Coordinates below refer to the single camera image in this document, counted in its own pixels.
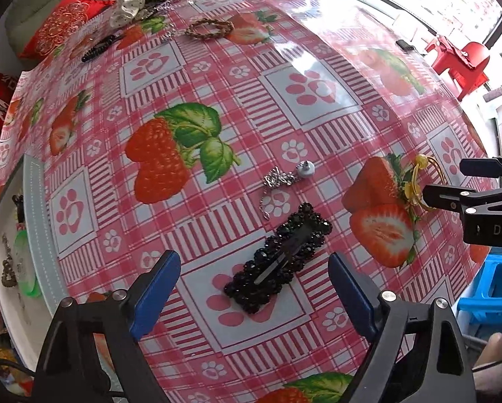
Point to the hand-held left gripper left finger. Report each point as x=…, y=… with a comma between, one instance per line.
x=158, y=289

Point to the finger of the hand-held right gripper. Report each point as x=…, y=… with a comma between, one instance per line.
x=444, y=197
x=490, y=168

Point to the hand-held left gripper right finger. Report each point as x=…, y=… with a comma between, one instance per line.
x=352, y=294

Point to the black beaded hair clip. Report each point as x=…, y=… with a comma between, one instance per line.
x=276, y=256

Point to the green bangle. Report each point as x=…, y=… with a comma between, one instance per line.
x=32, y=289

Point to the white shallow box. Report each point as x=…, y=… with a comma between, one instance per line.
x=36, y=218

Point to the brown hair clip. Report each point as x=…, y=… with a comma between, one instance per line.
x=18, y=205

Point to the blue plastic stool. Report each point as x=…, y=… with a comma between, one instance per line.
x=486, y=277

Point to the red plastic chair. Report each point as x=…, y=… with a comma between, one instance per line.
x=473, y=56

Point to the person's leg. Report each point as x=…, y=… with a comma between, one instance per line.
x=496, y=357

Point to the black tablecloth clip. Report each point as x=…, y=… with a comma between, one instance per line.
x=404, y=45

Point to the strawberry print tablecloth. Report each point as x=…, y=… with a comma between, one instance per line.
x=318, y=88

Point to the red embroidered cushion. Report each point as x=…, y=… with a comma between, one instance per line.
x=53, y=29

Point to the white scrunchie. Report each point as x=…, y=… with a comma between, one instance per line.
x=127, y=10

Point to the black window frame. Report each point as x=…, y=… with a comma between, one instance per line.
x=498, y=29

